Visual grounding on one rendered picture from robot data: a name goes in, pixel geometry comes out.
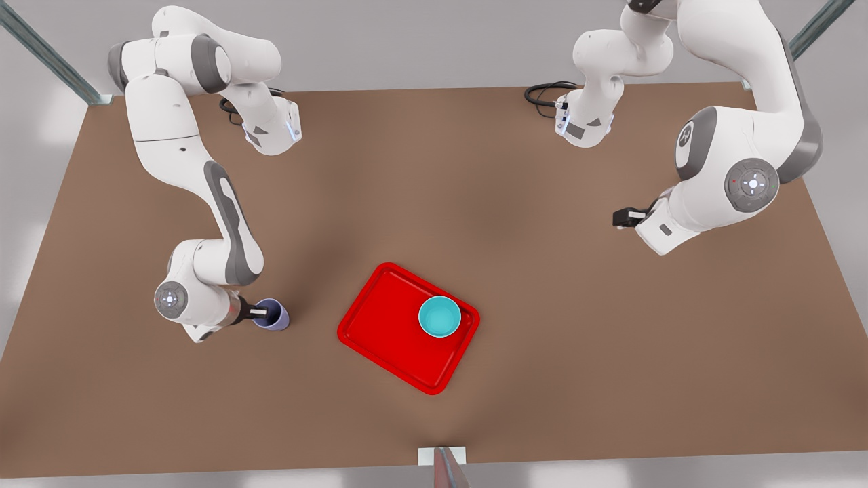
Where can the lavender cup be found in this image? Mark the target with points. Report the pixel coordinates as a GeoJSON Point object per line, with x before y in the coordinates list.
{"type": "Point", "coordinates": [277, 320]}

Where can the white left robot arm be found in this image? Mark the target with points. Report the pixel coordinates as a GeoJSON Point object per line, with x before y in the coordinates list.
{"type": "Point", "coordinates": [739, 81]}

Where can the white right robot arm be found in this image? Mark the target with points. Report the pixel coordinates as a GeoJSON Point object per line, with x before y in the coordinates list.
{"type": "Point", "coordinates": [163, 115]}

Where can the red tray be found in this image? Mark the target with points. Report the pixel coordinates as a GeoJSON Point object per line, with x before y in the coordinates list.
{"type": "Point", "coordinates": [383, 325]}

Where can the teal bowl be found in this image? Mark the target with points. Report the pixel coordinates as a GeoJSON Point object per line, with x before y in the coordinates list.
{"type": "Point", "coordinates": [439, 317]}

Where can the silver frame post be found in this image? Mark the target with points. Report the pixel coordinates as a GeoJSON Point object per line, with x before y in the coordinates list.
{"type": "Point", "coordinates": [447, 471]}
{"type": "Point", "coordinates": [814, 27]}
{"type": "Point", "coordinates": [47, 54]}

